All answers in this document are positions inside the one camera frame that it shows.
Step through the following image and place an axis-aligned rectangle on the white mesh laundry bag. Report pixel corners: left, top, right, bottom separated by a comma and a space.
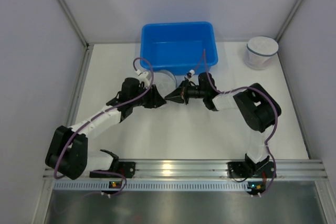
153, 70, 177, 98
244, 36, 279, 70

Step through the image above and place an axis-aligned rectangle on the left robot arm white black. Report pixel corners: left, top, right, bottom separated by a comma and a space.
45, 78, 166, 179

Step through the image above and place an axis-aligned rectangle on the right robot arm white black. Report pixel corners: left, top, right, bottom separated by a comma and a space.
165, 72, 281, 182

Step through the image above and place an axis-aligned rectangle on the blue plastic bin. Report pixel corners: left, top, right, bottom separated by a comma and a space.
140, 22, 218, 76

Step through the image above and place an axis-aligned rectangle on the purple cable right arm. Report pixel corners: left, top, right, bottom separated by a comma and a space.
193, 48, 279, 198

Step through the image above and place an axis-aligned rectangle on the aluminium mounting rail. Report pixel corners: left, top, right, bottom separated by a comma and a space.
43, 158, 329, 180

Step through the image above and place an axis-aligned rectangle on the slotted cable duct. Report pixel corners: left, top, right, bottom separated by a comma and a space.
54, 180, 263, 192

